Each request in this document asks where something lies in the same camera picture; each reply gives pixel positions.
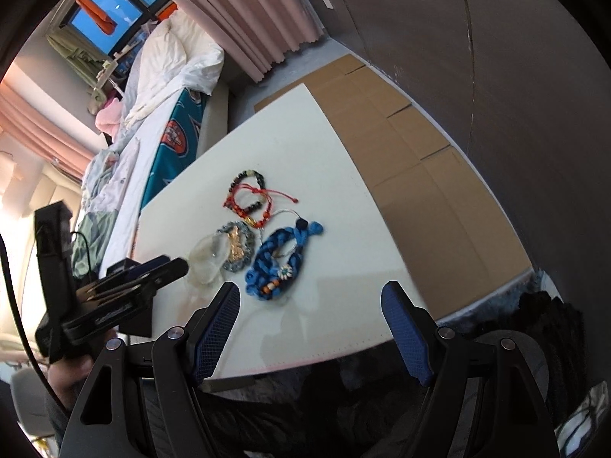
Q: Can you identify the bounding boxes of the pink curtain left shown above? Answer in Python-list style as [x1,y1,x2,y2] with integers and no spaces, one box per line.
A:
[0,83,94,180]

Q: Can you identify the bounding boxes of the white translucent shell ornament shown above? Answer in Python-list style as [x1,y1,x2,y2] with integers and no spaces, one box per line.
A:
[188,233,230,286]

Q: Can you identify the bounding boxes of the pink plush toy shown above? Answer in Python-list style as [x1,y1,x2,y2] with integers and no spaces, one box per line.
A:
[95,97,122,140]

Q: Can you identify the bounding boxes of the dark green bead bracelet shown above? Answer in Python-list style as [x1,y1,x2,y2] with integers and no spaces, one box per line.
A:
[228,167,266,215]

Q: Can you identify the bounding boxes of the person's left hand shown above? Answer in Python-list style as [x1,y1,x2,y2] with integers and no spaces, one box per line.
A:
[47,355,96,410]

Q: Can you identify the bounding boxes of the teal printed bed skirt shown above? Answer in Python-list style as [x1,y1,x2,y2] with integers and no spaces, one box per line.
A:
[140,88,208,209]

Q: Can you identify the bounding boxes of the pink curtain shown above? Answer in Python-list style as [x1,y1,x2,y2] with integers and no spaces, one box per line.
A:
[0,83,94,180]
[172,0,323,83]

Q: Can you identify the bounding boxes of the bed with white sheet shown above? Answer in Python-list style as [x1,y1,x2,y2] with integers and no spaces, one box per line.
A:
[76,82,229,280]

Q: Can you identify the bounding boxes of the flattened brown cardboard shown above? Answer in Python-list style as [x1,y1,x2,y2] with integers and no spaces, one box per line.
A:
[252,53,533,321]

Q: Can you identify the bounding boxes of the green patterned blanket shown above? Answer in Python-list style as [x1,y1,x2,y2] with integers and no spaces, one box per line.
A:
[71,211,118,279]

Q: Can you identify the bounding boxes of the white foam table board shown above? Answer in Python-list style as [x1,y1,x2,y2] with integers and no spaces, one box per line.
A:
[130,82,431,383]

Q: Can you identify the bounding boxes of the white drying rack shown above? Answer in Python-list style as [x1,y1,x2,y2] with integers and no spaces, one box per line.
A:
[92,37,144,97]

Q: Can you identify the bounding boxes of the pink curtain right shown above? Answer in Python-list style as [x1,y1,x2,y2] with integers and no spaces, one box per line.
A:
[172,0,323,83]

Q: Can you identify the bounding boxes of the pale printed t-shirt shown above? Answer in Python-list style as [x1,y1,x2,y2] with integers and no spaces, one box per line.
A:
[83,139,140,213]

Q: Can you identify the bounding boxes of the window with dark frame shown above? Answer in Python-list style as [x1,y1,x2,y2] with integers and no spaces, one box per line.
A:
[59,0,171,55]

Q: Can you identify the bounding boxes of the thin silver bangle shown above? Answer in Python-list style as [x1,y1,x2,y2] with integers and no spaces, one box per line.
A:
[259,208,300,243]

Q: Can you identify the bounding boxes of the green hanging garment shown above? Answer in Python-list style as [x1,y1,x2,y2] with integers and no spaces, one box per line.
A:
[45,26,109,88]

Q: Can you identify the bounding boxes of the blue braided rope bracelet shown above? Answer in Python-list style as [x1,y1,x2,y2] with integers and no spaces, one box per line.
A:
[243,217,325,301]

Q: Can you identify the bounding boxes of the orange hanging cloth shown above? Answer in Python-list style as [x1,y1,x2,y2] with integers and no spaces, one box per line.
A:
[74,0,117,35]

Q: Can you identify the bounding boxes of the white duvet and pillows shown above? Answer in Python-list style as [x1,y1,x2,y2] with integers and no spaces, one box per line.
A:
[122,8,225,128]

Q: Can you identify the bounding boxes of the red string bead bracelet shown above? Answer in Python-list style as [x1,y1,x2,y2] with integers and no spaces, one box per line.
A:
[223,183,299,230]

